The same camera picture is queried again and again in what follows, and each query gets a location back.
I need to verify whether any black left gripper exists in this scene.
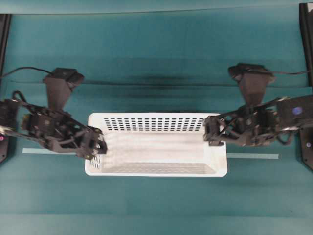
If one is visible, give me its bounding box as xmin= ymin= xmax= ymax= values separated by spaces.
xmin=22 ymin=105 xmax=108 ymax=159

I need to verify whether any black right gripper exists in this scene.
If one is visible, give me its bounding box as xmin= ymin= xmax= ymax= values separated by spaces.
xmin=202 ymin=105 xmax=281 ymax=147

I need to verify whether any white plastic lattice basket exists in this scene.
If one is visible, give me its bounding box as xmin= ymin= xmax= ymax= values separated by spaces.
xmin=85 ymin=113 xmax=227 ymax=177

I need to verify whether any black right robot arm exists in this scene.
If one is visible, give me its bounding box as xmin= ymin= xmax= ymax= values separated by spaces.
xmin=203 ymin=95 xmax=313 ymax=147

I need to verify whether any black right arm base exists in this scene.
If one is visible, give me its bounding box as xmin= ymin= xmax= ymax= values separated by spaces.
xmin=299 ymin=127 xmax=313 ymax=171

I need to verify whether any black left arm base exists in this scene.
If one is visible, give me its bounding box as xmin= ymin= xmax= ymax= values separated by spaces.
xmin=0 ymin=134 xmax=9 ymax=164

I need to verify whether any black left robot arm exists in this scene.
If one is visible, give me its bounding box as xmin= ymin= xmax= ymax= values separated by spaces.
xmin=0 ymin=91 xmax=108 ymax=160

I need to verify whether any light green tape strip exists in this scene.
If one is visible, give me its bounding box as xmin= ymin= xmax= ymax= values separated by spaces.
xmin=22 ymin=148 xmax=279 ymax=160

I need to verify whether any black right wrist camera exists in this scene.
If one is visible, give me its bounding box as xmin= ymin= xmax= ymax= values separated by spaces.
xmin=228 ymin=63 xmax=275 ymax=106

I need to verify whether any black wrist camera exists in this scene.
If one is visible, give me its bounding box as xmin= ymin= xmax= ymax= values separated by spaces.
xmin=43 ymin=68 xmax=85 ymax=111
xmin=228 ymin=63 xmax=275 ymax=106

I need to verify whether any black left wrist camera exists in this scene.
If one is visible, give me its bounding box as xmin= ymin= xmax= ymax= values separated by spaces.
xmin=43 ymin=68 xmax=85 ymax=111

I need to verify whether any black right camera cable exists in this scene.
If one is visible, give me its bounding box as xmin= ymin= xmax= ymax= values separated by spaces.
xmin=270 ymin=70 xmax=309 ymax=75

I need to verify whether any black camera cable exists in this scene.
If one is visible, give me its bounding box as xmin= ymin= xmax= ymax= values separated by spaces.
xmin=270 ymin=70 xmax=309 ymax=75
xmin=0 ymin=67 xmax=54 ymax=79

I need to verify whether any black left camera cable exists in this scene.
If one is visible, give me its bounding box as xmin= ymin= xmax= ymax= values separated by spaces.
xmin=0 ymin=67 xmax=54 ymax=79

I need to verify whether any black right frame post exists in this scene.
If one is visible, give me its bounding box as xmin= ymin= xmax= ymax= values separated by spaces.
xmin=299 ymin=2 xmax=313 ymax=87

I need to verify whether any black frame post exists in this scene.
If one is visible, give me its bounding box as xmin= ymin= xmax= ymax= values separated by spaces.
xmin=0 ymin=14 xmax=12 ymax=74
xmin=299 ymin=2 xmax=313 ymax=87

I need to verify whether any black left frame post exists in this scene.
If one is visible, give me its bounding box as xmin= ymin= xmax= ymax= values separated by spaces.
xmin=0 ymin=14 xmax=12 ymax=74

